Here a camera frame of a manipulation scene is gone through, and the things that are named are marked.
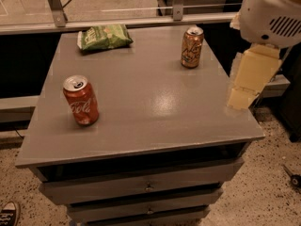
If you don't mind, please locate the green chip bag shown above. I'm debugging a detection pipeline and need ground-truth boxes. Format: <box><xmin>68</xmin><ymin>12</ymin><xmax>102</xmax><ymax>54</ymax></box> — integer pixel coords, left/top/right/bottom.
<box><xmin>77</xmin><ymin>24</ymin><xmax>133</xmax><ymax>51</ymax></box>

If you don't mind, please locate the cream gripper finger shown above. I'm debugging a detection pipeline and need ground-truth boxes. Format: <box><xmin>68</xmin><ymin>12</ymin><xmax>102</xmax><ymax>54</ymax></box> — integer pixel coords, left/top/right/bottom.
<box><xmin>227</xmin><ymin>88</ymin><xmax>259</xmax><ymax>110</ymax></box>

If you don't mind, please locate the top grey drawer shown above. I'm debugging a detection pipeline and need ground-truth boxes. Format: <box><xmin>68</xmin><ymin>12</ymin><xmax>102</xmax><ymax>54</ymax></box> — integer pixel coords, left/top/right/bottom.
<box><xmin>40</xmin><ymin>157</ymin><xmax>244</xmax><ymax>204</ymax></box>

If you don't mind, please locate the grey drawer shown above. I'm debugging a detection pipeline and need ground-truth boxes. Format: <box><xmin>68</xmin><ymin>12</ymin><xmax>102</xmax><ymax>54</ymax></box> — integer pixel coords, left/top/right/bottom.
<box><xmin>68</xmin><ymin>188</ymin><xmax>223</xmax><ymax>222</ymax></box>
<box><xmin>40</xmin><ymin>157</ymin><xmax>244</xmax><ymax>204</ymax></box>
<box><xmin>82</xmin><ymin>206</ymin><xmax>211</xmax><ymax>226</ymax></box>

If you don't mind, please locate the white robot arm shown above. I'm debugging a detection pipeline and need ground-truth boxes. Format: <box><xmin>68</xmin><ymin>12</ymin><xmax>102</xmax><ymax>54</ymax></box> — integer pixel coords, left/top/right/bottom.
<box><xmin>227</xmin><ymin>0</ymin><xmax>301</xmax><ymax>109</ymax></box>

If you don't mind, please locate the black tool on floor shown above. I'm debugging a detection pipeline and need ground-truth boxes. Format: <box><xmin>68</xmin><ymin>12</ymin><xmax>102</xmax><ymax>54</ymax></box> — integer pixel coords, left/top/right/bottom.
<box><xmin>282</xmin><ymin>165</ymin><xmax>301</xmax><ymax>188</ymax></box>

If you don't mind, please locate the grey drawer cabinet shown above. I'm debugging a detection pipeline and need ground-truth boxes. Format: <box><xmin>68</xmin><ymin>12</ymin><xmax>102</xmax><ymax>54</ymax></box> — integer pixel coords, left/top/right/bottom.
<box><xmin>14</xmin><ymin>24</ymin><xmax>266</xmax><ymax>226</ymax></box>

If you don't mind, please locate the red Coca-Cola can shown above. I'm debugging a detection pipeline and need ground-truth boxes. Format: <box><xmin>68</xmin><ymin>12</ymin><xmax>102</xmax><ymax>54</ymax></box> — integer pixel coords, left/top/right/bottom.
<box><xmin>63</xmin><ymin>75</ymin><xmax>99</xmax><ymax>126</ymax></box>

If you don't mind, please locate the bottom grey drawer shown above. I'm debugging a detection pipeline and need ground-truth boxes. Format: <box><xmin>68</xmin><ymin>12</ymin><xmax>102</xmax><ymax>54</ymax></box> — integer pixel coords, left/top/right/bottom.
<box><xmin>82</xmin><ymin>206</ymin><xmax>211</xmax><ymax>226</ymax></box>

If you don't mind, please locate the black sneaker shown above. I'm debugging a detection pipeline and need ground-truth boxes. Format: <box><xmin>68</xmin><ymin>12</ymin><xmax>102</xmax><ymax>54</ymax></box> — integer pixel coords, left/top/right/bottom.
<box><xmin>0</xmin><ymin>202</ymin><xmax>20</xmax><ymax>226</ymax></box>

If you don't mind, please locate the orange-gold soda can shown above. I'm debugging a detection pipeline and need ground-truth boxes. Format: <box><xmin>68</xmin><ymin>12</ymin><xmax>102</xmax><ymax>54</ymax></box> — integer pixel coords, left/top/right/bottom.
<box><xmin>181</xmin><ymin>26</ymin><xmax>204</xmax><ymax>69</ymax></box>

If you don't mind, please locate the metal window frame rail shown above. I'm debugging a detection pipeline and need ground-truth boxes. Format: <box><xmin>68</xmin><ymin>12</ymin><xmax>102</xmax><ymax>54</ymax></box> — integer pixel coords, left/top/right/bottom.
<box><xmin>0</xmin><ymin>0</ymin><xmax>241</xmax><ymax>35</ymax></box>

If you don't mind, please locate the middle grey drawer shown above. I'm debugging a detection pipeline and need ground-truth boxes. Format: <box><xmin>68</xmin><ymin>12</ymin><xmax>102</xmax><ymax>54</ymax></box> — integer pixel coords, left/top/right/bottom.
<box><xmin>68</xmin><ymin>188</ymin><xmax>223</xmax><ymax>222</ymax></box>

